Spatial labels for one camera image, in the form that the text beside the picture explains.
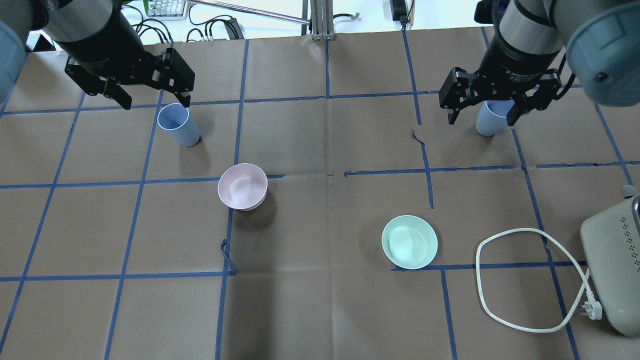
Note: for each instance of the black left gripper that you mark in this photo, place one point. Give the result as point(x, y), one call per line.
point(100, 47)

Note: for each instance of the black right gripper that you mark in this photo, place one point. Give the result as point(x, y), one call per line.
point(515, 62)

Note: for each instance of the blue cup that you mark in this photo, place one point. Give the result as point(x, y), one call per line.
point(492, 117)
point(178, 123)

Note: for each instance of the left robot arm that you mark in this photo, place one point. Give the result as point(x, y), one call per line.
point(61, 20)

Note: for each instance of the metal rod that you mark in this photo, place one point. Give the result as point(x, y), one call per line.
point(253, 11)

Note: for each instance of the pink bowl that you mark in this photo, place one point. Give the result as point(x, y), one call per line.
point(243, 187)

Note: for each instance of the mint green bowl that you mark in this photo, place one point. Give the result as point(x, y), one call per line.
point(409, 242)

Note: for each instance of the white power plug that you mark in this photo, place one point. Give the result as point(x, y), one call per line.
point(592, 309)

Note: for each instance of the aluminium frame post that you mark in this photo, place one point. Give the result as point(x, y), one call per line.
point(321, 23)

